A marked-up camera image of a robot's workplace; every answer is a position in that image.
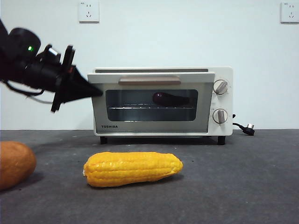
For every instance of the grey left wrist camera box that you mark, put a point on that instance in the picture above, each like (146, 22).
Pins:
(52, 52)

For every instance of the oven knob with angled pointer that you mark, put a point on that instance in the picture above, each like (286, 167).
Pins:
(220, 86)

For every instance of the oven knob with upright pointer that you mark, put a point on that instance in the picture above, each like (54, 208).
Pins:
(220, 116)

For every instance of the white wall socket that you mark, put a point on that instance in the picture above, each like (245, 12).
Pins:
(89, 12)
(290, 12)

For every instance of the yellow corn cob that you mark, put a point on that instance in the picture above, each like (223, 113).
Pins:
(133, 169)

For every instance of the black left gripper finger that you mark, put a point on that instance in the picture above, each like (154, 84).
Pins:
(77, 94)
(81, 81)

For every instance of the orange-brown potato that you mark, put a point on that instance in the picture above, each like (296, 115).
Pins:
(15, 163)

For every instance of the purple eggplant with green stem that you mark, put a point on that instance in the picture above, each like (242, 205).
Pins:
(168, 99)

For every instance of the white Toshiba toaster oven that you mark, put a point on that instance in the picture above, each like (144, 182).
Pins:
(224, 130)

